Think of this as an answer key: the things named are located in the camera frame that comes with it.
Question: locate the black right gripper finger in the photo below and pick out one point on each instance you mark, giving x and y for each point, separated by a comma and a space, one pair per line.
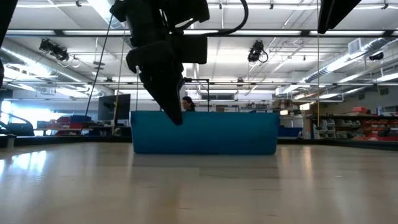
334, 12

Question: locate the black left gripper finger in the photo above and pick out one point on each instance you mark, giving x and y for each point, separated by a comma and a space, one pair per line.
158, 71

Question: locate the blue plastic bin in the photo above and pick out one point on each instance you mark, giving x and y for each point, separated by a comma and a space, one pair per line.
202, 133

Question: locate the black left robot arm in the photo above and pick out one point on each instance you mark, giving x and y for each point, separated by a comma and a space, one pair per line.
4, 12

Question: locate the person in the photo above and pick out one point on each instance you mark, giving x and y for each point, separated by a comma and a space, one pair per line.
187, 104

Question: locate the small black ceiling device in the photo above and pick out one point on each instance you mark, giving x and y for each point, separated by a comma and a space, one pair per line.
376, 56

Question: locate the black monitor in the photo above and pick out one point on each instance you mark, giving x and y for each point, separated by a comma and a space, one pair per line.
109, 107

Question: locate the shelf with red bins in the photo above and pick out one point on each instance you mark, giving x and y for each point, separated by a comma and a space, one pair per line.
367, 124

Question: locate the black curved background object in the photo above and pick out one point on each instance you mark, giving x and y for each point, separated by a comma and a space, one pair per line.
21, 127

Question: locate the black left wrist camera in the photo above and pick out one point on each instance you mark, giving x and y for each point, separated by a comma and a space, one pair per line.
195, 49

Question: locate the black distant station frame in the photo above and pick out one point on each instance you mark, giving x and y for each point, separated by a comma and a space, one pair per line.
207, 93

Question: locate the black overhead frame bar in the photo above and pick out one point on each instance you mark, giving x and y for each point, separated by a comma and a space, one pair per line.
280, 32

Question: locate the black ceiling-mounted camera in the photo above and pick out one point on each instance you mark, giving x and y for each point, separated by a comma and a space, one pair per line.
255, 51

